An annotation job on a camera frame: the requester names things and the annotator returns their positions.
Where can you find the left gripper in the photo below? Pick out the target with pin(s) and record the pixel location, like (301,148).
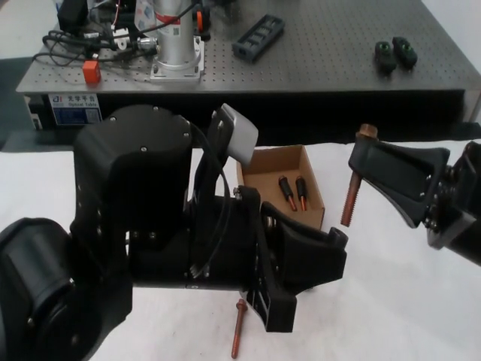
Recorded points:
(248,225)

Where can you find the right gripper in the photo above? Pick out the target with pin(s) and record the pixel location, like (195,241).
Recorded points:
(456,188)

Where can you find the copper bolt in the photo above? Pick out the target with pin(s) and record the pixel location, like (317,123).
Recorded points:
(237,331)
(351,199)

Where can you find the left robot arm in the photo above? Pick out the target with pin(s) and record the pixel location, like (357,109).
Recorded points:
(131,169)

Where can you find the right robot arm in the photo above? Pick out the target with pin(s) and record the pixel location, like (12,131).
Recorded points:
(469,244)

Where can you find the bolt assembled in black sleeve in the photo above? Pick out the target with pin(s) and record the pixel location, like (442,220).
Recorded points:
(301,193)
(287,193)

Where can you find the cardboard box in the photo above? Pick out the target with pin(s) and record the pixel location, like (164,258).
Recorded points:
(278,161)

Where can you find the small orange box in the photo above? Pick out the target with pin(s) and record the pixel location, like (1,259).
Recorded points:
(91,72)

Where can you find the black block with green dot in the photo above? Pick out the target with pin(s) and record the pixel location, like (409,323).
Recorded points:
(385,56)
(405,50)

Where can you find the metal bench with holes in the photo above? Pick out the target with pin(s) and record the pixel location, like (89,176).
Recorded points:
(300,75)

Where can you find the black slotted holder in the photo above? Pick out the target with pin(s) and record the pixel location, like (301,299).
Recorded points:
(259,35)

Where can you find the orange wheel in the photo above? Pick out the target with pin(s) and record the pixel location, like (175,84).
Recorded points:
(199,20)

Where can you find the silver-white machine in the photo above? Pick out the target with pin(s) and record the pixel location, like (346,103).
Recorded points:
(176,41)

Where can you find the blue and white label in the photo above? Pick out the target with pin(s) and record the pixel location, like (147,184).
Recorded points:
(75,109)

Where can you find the black power adapter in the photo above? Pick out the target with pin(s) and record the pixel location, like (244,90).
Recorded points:
(73,15)

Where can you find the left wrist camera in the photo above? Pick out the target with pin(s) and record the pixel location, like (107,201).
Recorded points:
(236,131)

